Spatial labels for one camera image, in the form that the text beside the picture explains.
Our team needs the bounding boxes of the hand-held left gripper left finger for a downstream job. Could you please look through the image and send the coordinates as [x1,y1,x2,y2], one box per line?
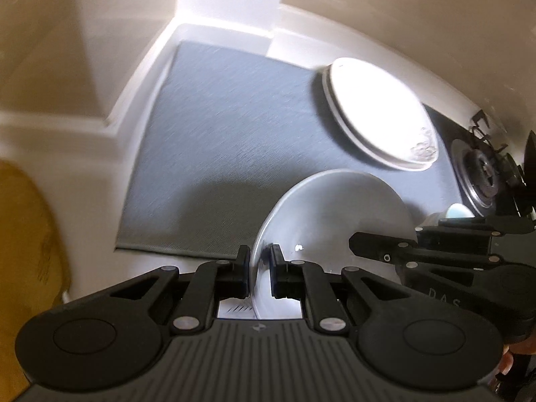
[100,245,252,336]

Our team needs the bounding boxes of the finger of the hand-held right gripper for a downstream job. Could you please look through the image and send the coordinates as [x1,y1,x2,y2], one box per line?
[416,213,536,237]
[349,231,506,270]

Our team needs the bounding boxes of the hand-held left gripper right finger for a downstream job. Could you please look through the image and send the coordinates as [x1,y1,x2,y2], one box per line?
[269,244,423,336]

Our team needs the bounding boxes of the grey white bowl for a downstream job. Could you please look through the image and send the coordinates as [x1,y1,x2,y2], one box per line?
[251,168,415,319]

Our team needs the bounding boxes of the white floral plate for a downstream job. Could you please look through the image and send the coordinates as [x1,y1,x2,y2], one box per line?
[329,58,439,165]

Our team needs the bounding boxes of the person's right hand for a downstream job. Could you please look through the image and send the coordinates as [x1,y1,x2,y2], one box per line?
[497,341,523,378]

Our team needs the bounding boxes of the pale blue cup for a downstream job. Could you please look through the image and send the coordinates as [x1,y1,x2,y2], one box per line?
[444,203,476,219]

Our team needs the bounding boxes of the metal gas stove burner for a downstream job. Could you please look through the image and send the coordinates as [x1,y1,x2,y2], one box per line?
[450,136,525,218]

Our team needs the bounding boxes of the black stove pot support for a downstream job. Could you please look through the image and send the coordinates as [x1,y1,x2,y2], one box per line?
[468,110,509,153]

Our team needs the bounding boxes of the black gas stove burner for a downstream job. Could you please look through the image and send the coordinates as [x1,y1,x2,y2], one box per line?
[423,104,536,220]

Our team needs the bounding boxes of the grey mat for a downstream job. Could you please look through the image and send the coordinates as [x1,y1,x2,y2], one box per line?
[115,40,461,260]

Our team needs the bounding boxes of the plain white plate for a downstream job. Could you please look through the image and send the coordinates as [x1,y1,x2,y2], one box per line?
[322,65,436,172]

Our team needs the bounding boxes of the yellow cloth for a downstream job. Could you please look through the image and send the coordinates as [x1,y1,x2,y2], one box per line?
[0,159,72,386]

